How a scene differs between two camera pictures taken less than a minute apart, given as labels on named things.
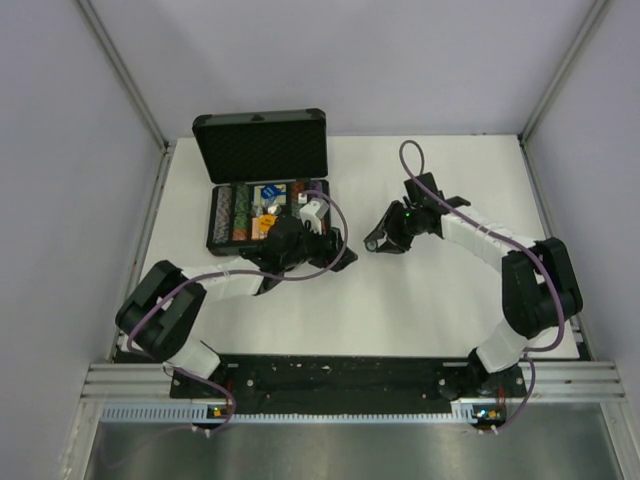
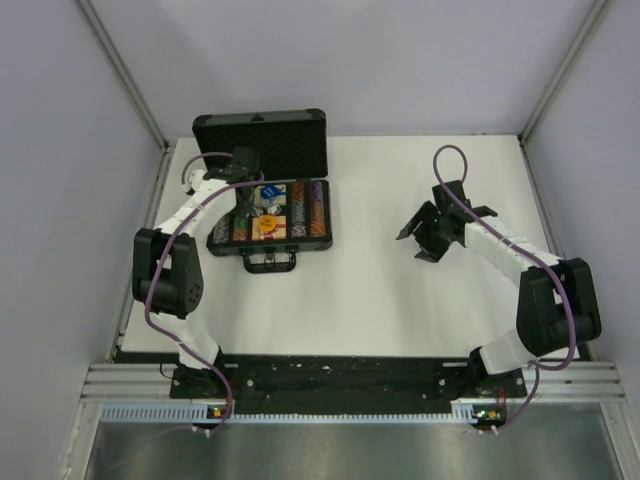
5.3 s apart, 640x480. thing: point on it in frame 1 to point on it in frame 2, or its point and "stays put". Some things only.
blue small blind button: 270,191 stays put
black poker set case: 262,166 stays put
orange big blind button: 265,221 stays put
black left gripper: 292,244 to 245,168
